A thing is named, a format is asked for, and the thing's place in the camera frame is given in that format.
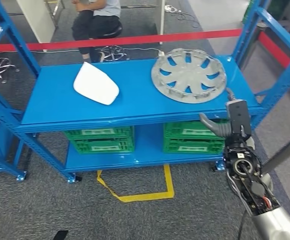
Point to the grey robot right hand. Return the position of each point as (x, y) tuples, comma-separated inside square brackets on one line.
[(216, 129)]

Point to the silver wheel hubcap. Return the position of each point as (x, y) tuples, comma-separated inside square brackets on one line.
[(189, 78)]

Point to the white mirror cover part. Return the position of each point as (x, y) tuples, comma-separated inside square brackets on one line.
[(96, 84)]

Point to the yellow floor tape outline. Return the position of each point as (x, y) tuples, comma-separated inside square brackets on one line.
[(168, 182)]

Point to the silver metal pole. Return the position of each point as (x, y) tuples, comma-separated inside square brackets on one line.
[(285, 150)]

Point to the red barrier belt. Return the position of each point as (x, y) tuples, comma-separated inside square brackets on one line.
[(134, 39), (280, 54)]

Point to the green crate stack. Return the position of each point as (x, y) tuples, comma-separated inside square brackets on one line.
[(250, 10)]

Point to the person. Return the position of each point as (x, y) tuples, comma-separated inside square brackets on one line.
[(92, 23)]

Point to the black flat object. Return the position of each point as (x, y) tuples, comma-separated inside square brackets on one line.
[(60, 235)]

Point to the white panel table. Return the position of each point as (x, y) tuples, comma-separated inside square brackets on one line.
[(35, 20)]

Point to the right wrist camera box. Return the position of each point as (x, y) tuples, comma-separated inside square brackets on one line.
[(238, 116)]

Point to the steel frame table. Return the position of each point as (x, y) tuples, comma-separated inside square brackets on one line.
[(54, 10)]

